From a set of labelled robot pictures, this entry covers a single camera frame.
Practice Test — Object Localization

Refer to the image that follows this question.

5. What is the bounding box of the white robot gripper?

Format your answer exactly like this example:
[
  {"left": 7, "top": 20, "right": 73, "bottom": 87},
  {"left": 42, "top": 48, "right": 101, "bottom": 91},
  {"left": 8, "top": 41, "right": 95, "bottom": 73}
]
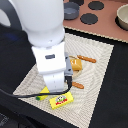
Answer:
[{"left": 32, "top": 42, "right": 73, "bottom": 92}]

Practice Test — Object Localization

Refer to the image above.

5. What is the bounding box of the orange toy bread loaf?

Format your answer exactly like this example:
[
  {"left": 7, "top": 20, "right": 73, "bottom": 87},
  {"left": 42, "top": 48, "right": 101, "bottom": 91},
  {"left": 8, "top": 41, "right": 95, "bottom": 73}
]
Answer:
[{"left": 70, "top": 59, "right": 82, "bottom": 71}]

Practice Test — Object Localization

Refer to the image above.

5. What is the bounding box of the yellow toy banana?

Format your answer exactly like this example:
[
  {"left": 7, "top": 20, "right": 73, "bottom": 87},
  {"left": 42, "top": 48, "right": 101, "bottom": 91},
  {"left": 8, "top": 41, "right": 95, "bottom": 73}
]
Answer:
[{"left": 36, "top": 86, "right": 49, "bottom": 101}]

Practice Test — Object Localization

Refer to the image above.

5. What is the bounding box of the yellow toy butter box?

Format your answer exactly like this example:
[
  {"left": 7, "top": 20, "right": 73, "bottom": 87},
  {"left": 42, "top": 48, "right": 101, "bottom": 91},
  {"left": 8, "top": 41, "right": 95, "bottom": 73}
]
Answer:
[{"left": 49, "top": 92, "right": 74, "bottom": 109}]

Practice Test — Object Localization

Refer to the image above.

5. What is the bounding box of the blue-grey saucepan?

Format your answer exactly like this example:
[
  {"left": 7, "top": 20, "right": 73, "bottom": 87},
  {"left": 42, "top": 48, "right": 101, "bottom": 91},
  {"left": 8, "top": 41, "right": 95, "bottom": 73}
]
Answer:
[{"left": 64, "top": 2, "right": 80, "bottom": 20}]

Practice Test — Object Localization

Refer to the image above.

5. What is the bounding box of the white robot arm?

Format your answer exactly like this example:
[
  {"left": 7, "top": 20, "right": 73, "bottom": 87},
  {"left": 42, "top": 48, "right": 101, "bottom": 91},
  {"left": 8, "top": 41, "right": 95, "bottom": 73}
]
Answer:
[{"left": 0, "top": 0, "right": 72, "bottom": 95}]

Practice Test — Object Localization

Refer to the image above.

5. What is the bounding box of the round wooden plate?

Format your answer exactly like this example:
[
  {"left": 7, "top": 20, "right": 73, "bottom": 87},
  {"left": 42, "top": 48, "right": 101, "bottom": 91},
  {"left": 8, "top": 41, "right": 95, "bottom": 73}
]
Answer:
[{"left": 69, "top": 56, "right": 82, "bottom": 78}]

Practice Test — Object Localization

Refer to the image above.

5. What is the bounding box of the white woven placemat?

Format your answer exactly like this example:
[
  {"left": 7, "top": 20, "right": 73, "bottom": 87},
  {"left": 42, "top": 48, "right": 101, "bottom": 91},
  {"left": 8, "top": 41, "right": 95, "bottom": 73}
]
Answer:
[{"left": 12, "top": 32, "right": 115, "bottom": 128}]

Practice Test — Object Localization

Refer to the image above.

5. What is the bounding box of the pink toy stove top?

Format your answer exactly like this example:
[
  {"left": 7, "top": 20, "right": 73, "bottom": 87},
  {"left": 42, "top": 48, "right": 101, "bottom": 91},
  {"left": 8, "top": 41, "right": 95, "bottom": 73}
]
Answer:
[{"left": 64, "top": 0, "right": 128, "bottom": 43}]

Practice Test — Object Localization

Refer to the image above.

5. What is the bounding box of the white bowl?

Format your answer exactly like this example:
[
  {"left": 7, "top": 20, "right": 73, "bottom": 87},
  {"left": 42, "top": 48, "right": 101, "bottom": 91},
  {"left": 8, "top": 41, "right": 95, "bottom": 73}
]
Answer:
[{"left": 117, "top": 4, "right": 128, "bottom": 30}]

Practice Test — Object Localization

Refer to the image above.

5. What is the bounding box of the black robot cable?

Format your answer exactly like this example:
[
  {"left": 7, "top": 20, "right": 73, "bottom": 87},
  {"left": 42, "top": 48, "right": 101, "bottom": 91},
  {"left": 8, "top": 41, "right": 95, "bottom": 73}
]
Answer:
[{"left": 0, "top": 75, "right": 74, "bottom": 100}]

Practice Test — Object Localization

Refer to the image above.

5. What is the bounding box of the toy knife wooden handle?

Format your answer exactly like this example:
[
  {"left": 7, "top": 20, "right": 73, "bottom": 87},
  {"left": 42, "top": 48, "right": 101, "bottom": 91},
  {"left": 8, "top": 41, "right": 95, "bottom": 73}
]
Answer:
[{"left": 77, "top": 55, "right": 96, "bottom": 63}]

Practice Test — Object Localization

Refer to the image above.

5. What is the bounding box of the toy fork wooden handle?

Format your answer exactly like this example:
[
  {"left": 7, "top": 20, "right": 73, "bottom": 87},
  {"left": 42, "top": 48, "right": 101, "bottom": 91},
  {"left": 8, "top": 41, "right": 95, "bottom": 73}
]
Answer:
[{"left": 72, "top": 82, "right": 84, "bottom": 89}]

